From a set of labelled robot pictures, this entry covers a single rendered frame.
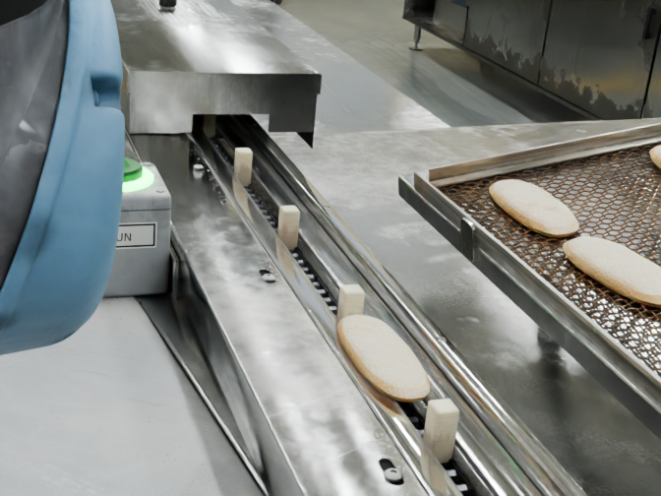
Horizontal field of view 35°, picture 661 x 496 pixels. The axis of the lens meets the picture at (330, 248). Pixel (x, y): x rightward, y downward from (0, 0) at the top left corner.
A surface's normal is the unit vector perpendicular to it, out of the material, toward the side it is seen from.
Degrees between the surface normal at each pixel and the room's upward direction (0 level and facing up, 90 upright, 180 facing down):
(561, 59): 90
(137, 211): 90
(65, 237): 93
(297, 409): 0
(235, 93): 90
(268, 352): 0
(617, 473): 0
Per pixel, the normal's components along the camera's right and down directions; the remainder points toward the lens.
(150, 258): 0.32, 0.39
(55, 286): 0.36, 0.65
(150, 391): 0.09, -0.92
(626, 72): -0.94, 0.06
